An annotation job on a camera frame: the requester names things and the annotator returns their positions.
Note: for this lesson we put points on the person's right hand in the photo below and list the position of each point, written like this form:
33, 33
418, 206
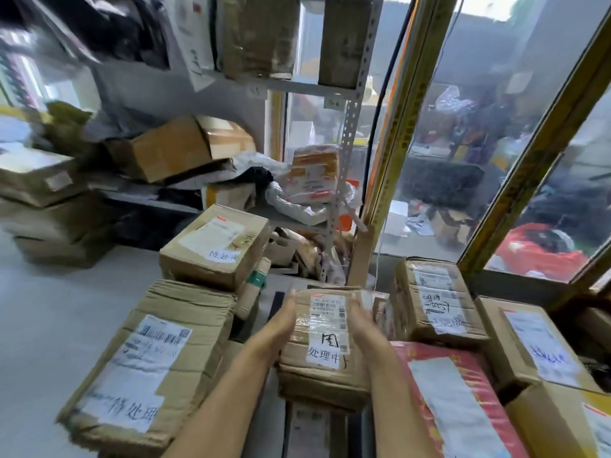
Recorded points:
367, 333

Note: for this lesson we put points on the person's left hand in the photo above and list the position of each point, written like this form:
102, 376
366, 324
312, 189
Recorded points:
274, 333

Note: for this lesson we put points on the green-taped cardboard box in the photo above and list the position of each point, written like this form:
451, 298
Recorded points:
253, 286

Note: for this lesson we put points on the clear-taped small box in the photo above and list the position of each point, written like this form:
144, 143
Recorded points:
415, 310

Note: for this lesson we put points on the taped box handwritten label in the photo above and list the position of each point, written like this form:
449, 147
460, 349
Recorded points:
324, 381

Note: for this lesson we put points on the narrow box with label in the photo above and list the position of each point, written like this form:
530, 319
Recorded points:
496, 348
310, 434

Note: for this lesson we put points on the small brown box with label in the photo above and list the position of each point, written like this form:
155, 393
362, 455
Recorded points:
186, 262

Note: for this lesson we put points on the pink printed parcel box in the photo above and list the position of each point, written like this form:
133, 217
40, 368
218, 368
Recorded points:
482, 376

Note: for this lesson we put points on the person's left forearm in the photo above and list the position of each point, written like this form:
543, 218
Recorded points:
224, 405

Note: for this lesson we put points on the person's right forearm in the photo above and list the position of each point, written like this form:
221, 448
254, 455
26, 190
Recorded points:
401, 410

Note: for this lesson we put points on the tall narrow cardboard piece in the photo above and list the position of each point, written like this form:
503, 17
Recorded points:
360, 257

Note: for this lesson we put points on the beige storage basket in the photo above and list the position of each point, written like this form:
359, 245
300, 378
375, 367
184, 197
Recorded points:
279, 252

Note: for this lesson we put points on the orange paper bag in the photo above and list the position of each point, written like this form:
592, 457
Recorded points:
351, 219

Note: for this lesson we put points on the white box outdoors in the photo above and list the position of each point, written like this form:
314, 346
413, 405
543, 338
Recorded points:
396, 219

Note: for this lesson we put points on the white woven sack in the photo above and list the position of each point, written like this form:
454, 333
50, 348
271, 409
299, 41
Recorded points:
296, 212

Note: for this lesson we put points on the open cardboard box outdoors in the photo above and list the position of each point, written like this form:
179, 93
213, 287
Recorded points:
448, 228

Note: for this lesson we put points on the white foam box yellow tape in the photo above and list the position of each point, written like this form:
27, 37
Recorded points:
229, 197

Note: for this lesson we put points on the black plastic bag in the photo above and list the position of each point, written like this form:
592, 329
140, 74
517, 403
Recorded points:
255, 176

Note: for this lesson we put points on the orange white wrapped bundle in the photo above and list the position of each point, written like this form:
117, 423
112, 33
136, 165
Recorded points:
312, 176

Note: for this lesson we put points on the red cloth heap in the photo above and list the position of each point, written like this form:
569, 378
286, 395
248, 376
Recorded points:
539, 257

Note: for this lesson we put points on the grey metal shelf rack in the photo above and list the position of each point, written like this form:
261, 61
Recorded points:
353, 128

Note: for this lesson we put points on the large yellow-taped cardboard box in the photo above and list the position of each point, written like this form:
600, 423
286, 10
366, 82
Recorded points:
167, 147

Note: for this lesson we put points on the cardboard box on rack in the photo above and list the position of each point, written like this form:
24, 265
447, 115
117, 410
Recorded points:
258, 38
343, 42

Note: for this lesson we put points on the olive yellow bag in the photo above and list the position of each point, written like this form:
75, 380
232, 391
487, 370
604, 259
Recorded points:
67, 123

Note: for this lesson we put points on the white hanging plastic bag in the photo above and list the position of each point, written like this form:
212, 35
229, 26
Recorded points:
191, 42

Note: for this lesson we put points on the black plastic bags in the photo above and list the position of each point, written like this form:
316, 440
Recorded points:
105, 28

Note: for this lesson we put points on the glass storefront with taped frame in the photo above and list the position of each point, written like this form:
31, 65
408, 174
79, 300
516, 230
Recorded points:
415, 114

